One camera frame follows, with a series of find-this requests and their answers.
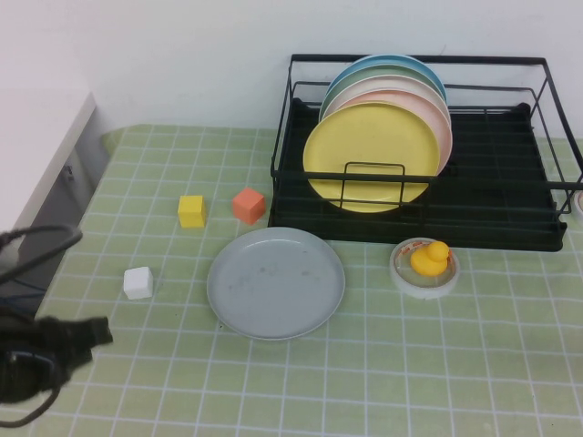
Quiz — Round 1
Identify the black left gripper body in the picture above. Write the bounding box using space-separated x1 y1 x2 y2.
0 316 78 405

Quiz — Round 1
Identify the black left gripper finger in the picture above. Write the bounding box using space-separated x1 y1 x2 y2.
63 347 95 379
67 316 114 350

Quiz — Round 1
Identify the grey round plate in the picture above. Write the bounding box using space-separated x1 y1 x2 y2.
206 226 346 340

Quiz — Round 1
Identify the yellow round plate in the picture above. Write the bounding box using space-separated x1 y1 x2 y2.
302 100 442 215

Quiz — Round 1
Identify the cream round plate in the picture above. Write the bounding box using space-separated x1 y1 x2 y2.
318 75 453 125

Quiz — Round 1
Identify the pink round plate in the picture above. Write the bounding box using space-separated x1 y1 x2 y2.
334 88 455 177

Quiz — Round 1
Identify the blue round plate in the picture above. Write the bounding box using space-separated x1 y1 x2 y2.
325 54 447 104

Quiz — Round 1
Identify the pale green round plate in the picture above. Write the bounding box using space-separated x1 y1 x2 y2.
318 63 447 122

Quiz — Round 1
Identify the white cube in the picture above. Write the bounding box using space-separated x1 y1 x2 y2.
123 266 155 301

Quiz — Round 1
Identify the yellow cube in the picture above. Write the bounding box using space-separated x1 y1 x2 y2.
177 194 209 229

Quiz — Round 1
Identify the orange cube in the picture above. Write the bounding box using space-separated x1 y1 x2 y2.
231 187 267 226

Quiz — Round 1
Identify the white side table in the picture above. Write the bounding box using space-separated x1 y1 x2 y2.
0 86 113 297

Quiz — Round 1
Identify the green checked tablecloth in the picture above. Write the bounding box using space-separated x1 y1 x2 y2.
0 123 583 437

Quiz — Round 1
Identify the yellow rubber duck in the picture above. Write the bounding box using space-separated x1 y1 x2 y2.
409 240 452 278

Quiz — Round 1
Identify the blue floor cable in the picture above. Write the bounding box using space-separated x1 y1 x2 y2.
6 275 46 304

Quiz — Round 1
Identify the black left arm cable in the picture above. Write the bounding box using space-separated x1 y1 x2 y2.
0 225 84 428

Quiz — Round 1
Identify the black wire dish rack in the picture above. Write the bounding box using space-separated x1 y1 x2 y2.
267 53 583 254

